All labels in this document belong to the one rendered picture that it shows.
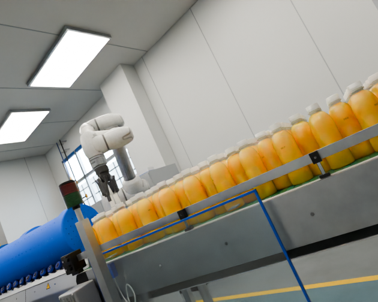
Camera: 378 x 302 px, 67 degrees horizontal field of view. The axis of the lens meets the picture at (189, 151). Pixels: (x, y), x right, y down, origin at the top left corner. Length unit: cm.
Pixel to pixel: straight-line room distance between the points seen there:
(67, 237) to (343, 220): 129
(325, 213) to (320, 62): 287
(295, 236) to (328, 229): 10
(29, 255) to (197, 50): 339
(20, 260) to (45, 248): 26
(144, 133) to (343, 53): 292
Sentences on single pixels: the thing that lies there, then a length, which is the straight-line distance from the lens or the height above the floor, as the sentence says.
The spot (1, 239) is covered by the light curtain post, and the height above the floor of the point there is 135.
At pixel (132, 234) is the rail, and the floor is 97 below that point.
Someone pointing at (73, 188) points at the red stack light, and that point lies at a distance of 118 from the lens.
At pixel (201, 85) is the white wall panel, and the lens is 427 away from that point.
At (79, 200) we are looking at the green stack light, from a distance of 118.
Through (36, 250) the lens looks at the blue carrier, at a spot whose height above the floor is 109.
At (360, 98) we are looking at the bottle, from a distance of 97.
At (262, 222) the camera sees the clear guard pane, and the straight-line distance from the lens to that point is 92.
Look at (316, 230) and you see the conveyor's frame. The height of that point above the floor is 77.
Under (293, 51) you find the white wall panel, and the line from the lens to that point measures 376.
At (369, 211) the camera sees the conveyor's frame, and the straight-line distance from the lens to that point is 93.
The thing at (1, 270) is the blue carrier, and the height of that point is 107.
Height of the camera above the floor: 102
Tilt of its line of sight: 8 degrees up
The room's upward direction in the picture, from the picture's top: 25 degrees counter-clockwise
